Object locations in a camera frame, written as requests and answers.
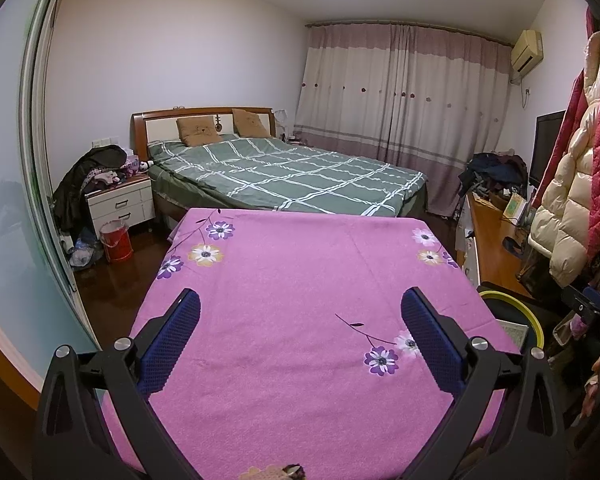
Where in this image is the yellow rim trash bin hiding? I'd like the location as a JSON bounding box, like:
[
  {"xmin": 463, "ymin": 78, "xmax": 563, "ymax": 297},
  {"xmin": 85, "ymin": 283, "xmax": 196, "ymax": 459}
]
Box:
[{"xmin": 478, "ymin": 287, "xmax": 545, "ymax": 353}]

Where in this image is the cream puffer jacket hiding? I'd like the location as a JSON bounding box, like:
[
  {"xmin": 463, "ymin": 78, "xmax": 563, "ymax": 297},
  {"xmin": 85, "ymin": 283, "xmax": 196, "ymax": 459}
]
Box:
[{"xmin": 528, "ymin": 32, "xmax": 600, "ymax": 287}]

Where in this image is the wooden desk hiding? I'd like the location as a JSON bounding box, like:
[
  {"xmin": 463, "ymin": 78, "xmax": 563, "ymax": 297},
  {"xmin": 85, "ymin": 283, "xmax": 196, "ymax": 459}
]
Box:
[{"xmin": 466, "ymin": 192, "xmax": 531, "ymax": 298}]

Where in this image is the dark clothes pile on desk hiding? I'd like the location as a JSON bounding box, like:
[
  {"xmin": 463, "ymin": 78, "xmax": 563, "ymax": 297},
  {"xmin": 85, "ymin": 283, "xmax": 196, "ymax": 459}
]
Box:
[{"xmin": 457, "ymin": 153, "xmax": 528, "ymax": 197}]

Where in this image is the black television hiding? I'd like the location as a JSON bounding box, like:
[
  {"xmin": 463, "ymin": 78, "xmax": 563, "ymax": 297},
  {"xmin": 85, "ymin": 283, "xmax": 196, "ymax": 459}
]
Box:
[{"xmin": 529, "ymin": 110, "xmax": 565, "ymax": 188}]

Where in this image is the red bucket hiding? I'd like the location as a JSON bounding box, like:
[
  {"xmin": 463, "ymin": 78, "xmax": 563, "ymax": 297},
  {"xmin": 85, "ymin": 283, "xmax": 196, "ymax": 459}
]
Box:
[{"xmin": 99, "ymin": 220, "xmax": 133, "ymax": 263}]

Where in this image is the sliding wardrobe door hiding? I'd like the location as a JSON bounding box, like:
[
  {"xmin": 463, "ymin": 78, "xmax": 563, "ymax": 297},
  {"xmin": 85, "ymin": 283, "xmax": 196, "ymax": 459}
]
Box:
[{"xmin": 18, "ymin": 0, "xmax": 99, "ymax": 346}]

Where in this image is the black clothes pile on nightstand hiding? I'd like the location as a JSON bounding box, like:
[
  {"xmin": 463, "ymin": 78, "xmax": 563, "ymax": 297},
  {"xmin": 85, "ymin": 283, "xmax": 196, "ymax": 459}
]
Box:
[{"xmin": 53, "ymin": 144, "xmax": 126, "ymax": 240}]

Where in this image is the pink floral tablecloth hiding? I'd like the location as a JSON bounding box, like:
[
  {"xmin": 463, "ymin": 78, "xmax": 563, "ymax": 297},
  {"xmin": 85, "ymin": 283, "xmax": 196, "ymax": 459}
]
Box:
[{"xmin": 134, "ymin": 209, "xmax": 515, "ymax": 479}]

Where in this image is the white nightstand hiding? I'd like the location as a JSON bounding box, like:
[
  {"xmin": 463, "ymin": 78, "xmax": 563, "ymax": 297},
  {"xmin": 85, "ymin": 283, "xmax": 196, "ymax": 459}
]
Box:
[{"xmin": 85, "ymin": 176, "xmax": 155, "ymax": 237}]

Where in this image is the pink white curtain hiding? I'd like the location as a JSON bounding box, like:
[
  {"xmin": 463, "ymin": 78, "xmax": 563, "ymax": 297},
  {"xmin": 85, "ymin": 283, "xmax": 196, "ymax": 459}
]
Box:
[{"xmin": 294, "ymin": 23, "xmax": 512, "ymax": 217}]

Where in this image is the bed with green quilt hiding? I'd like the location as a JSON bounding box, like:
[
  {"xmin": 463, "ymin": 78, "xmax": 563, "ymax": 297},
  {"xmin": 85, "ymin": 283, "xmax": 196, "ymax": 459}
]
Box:
[{"xmin": 131, "ymin": 106, "xmax": 427, "ymax": 221}]

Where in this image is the left brown pillow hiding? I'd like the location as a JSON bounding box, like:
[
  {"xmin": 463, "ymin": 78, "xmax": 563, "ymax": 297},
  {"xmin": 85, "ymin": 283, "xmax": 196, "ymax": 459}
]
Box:
[{"xmin": 176, "ymin": 116, "xmax": 222, "ymax": 148}]

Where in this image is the brown pillow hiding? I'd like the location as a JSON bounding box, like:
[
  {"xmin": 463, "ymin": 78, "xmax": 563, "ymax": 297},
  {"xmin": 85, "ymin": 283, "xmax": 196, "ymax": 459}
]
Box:
[
  {"xmin": 232, "ymin": 108, "xmax": 271, "ymax": 139},
  {"xmin": 176, "ymin": 116, "xmax": 222, "ymax": 148}
]

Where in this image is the right brown pillow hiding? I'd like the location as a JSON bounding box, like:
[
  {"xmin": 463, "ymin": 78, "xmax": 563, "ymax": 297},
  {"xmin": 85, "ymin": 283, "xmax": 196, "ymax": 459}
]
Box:
[{"xmin": 232, "ymin": 108, "xmax": 271, "ymax": 139}]

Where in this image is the wall air conditioner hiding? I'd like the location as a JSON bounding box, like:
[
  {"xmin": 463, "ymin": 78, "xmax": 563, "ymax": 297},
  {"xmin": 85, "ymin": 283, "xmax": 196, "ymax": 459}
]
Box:
[{"xmin": 510, "ymin": 29, "xmax": 544, "ymax": 80}]

